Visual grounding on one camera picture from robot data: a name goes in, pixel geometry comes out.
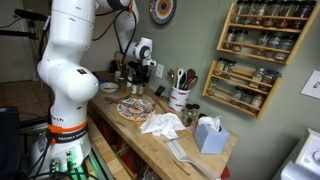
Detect white ceramic bowl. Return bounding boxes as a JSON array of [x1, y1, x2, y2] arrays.
[[99, 82, 119, 94]]

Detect small black timer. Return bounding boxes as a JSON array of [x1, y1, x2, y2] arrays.
[[155, 86, 165, 97]]

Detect white red utensil crock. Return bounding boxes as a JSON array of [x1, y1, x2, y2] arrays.
[[169, 87, 190, 112]]

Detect white light switch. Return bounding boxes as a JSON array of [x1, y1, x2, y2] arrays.
[[301, 70, 320, 99]]

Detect wooden spice rack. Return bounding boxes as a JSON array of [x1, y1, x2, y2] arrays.
[[216, 2, 320, 65], [202, 60, 282, 119]]

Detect metal ladle wooden handle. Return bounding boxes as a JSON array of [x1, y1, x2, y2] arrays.
[[104, 97, 143, 111]]

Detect decorative wall plate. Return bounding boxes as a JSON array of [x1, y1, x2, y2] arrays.
[[149, 0, 177, 25]]

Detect white wall outlet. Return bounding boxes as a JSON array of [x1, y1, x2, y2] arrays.
[[156, 64, 164, 78]]

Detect blue tissue box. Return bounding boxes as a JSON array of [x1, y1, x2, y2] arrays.
[[193, 124, 230, 154]]

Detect colourful patterned plate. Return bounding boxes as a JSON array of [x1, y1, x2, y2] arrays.
[[116, 98, 155, 122]]

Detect small spice shaker jar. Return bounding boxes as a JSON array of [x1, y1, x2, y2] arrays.
[[137, 84, 145, 96]]

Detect white stove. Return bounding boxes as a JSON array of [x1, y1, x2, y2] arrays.
[[272, 128, 320, 180]]

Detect dark lid spice jars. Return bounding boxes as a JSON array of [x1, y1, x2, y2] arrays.
[[182, 104, 200, 127]]

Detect upper wooden spice rack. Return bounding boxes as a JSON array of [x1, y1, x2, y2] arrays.
[[216, 2, 320, 65]]

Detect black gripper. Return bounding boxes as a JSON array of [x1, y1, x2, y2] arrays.
[[128, 61, 151, 84]]

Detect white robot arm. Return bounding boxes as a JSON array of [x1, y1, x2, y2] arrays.
[[38, 0, 156, 169]]

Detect lower wooden spice rack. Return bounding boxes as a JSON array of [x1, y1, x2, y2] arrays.
[[202, 60, 282, 119]]

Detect white crumpled cloth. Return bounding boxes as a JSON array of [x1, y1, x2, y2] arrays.
[[139, 113, 186, 139]]

